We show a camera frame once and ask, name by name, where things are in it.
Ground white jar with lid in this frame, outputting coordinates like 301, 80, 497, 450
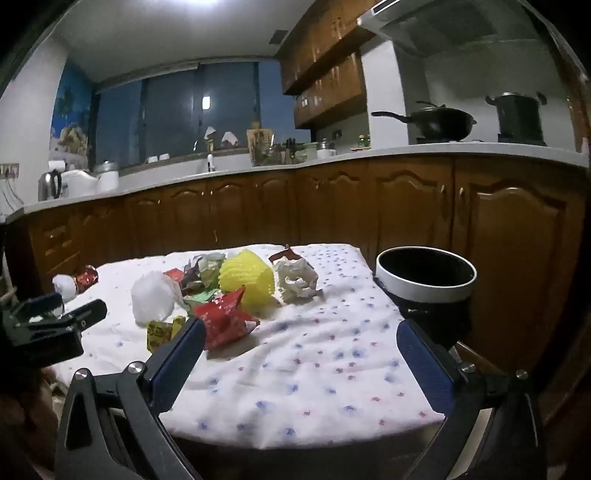
95, 161, 120, 192

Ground wooden lower cabinets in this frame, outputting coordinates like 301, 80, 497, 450
4, 154, 591, 416

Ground red and white wrapper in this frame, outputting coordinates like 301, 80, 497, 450
52, 265, 99, 303

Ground blue wall poster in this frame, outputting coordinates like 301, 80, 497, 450
48, 60, 95, 160

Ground black wok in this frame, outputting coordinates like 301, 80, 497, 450
370, 102, 477, 141

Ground wooden cabinets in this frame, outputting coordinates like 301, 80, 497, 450
277, 0, 384, 130
4, 154, 591, 416

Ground wooden upper cabinets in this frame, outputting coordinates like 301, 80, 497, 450
277, 0, 384, 130

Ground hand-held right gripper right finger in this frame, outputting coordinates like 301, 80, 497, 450
396, 318, 548, 480

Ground dark stock pot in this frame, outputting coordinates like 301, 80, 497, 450
486, 91, 548, 144

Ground white dotted tablecloth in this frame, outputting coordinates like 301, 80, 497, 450
46, 243, 446, 450

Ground kitchen window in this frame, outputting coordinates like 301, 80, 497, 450
90, 60, 312, 169

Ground small yellow packet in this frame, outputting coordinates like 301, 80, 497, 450
147, 315, 188, 354

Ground yellow foam fruit net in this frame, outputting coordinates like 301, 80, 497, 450
218, 249, 278, 317

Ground range hood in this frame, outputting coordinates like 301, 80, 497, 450
356, 0, 559, 58

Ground black bin with white rim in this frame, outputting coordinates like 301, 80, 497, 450
375, 246, 478, 344

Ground red star-print wrapper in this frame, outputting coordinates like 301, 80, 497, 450
191, 286, 260, 350

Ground steel kettle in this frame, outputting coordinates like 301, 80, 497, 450
38, 169, 64, 201

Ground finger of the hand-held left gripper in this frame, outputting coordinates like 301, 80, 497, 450
58, 299, 108, 330
9, 293, 64, 324

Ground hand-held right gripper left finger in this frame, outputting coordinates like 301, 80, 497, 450
54, 318, 207, 480

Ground crumpled white paper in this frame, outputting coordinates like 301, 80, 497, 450
272, 257, 324, 304

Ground white rice cooker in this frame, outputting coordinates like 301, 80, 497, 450
60, 169, 100, 197

